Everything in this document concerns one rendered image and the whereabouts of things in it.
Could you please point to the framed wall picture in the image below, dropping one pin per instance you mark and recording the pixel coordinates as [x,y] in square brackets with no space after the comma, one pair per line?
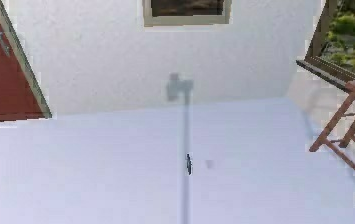
[187,10]

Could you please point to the brown framed window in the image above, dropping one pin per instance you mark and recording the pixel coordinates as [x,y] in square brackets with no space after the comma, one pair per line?
[345,36]

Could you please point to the red-brown room door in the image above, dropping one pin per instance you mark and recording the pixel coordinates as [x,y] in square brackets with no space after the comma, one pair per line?
[1,76]

